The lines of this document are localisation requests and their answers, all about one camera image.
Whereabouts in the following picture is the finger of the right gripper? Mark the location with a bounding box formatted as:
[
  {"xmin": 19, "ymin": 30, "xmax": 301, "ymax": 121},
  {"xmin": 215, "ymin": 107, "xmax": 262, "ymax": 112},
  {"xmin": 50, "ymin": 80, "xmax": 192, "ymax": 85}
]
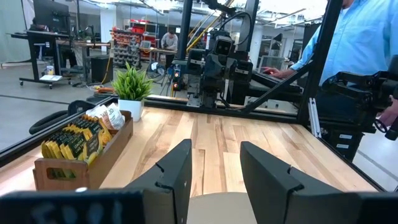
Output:
[
  {"xmin": 202, "ymin": 89, "xmax": 217, "ymax": 108},
  {"xmin": 217, "ymin": 88, "xmax": 231, "ymax": 108}
]

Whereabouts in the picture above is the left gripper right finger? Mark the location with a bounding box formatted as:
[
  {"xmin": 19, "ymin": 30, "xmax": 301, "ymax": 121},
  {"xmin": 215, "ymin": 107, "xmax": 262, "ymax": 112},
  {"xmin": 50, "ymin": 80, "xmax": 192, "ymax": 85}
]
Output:
[{"xmin": 239, "ymin": 141, "xmax": 363, "ymax": 224}]

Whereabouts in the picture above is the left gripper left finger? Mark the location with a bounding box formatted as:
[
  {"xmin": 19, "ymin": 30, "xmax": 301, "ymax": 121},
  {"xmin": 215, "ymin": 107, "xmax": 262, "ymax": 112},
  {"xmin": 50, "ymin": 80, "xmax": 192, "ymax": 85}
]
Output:
[{"xmin": 123, "ymin": 138, "xmax": 193, "ymax": 224}]

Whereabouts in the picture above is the yellow foil tea packet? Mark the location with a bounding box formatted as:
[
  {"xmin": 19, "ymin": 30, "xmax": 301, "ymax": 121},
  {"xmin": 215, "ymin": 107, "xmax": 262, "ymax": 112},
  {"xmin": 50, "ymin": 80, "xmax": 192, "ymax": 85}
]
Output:
[{"xmin": 40, "ymin": 140, "xmax": 54, "ymax": 159}]

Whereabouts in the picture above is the person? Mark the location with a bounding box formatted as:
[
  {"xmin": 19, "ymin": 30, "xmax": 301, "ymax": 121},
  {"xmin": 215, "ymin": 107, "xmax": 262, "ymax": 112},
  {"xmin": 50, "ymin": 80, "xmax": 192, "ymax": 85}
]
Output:
[
  {"xmin": 160, "ymin": 29, "xmax": 179, "ymax": 70},
  {"xmin": 261, "ymin": 0, "xmax": 398, "ymax": 128}
]

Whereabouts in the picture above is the black floor fan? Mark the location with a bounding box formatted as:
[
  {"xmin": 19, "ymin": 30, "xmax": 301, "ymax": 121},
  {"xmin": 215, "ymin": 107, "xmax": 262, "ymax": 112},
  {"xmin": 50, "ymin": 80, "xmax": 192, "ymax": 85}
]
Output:
[{"xmin": 146, "ymin": 61, "xmax": 166, "ymax": 84}]

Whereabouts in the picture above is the green plant white pot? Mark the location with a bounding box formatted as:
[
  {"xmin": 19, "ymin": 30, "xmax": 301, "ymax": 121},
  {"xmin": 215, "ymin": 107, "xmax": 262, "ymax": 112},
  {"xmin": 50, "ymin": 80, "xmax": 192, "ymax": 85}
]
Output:
[{"xmin": 111, "ymin": 61, "xmax": 155, "ymax": 123}]

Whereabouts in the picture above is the brown wooden organizer box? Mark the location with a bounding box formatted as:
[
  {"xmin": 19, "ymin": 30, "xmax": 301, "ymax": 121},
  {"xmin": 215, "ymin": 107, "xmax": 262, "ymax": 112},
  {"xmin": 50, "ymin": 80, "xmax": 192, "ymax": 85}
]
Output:
[{"xmin": 32, "ymin": 110, "xmax": 134, "ymax": 192}]

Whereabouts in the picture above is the red parts bin shelf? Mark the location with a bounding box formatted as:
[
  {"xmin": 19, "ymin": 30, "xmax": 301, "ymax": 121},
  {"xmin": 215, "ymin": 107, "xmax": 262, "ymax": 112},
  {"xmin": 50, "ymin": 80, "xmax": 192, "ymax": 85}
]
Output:
[{"xmin": 110, "ymin": 19, "xmax": 159, "ymax": 68}]

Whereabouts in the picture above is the black floor cabinet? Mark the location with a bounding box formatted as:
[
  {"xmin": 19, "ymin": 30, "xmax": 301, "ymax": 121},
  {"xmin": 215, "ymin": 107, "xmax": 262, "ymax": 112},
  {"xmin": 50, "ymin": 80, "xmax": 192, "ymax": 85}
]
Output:
[{"xmin": 90, "ymin": 55, "xmax": 114, "ymax": 85}]

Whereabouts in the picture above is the black computer monitor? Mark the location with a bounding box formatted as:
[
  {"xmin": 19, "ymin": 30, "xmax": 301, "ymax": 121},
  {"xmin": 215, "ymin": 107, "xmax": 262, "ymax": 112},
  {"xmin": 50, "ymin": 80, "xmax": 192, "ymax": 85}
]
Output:
[{"xmin": 32, "ymin": 0, "xmax": 71, "ymax": 34}]

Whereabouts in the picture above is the yellow floor cable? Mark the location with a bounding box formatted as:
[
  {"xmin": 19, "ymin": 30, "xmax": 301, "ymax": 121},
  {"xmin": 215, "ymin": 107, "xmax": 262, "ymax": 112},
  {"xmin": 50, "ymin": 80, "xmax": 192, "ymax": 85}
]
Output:
[{"xmin": 99, "ymin": 55, "xmax": 113, "ymax": 85}]

